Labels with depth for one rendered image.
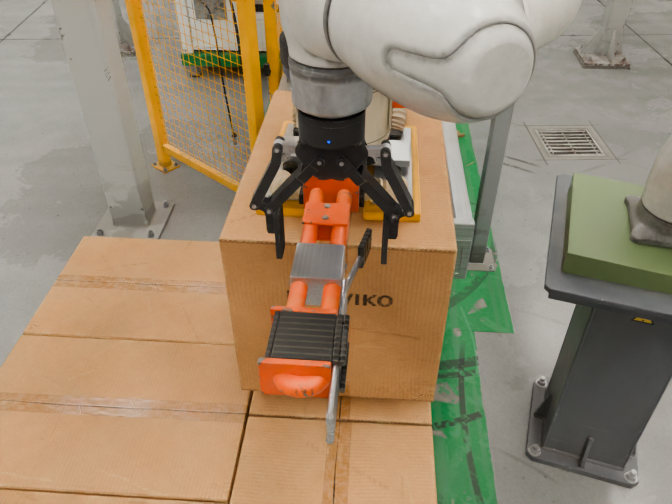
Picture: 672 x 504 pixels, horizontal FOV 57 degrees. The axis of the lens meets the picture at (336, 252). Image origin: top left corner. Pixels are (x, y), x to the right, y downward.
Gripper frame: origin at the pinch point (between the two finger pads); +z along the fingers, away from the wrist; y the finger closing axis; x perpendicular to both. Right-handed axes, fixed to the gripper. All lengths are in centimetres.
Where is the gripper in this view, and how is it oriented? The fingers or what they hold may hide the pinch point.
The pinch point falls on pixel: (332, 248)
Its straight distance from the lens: 80.2
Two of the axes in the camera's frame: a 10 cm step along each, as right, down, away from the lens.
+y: -10.0, -0.5, 0.6
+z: 0.0, 7.8, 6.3
